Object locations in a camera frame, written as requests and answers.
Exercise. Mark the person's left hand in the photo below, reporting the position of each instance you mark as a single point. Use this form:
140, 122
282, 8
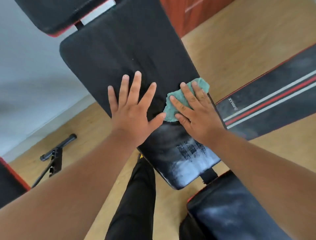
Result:
130, 121

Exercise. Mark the person's right hand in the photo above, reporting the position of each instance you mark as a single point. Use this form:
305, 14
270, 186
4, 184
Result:
202, 121

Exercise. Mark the green cleaning cloth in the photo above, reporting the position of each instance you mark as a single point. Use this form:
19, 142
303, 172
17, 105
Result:
172, 103

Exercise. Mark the black bench with headrest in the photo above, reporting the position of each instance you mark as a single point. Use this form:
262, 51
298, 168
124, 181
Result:
128, 49

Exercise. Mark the black weight bench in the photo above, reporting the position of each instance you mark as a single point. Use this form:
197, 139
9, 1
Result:
10, 183

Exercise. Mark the person's left forearm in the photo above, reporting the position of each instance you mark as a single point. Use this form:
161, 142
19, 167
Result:
61, 192

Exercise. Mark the person's right forearm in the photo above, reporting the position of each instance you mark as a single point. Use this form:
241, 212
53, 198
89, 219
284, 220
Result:
271, 178

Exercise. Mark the person's black trousers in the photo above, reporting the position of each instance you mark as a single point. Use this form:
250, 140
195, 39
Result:
135, 205

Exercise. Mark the black striped sit-up bench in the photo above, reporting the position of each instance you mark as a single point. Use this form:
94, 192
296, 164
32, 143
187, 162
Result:
271, 103

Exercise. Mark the red-brown wooden door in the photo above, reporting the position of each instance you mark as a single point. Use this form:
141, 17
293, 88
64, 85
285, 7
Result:
187, 12

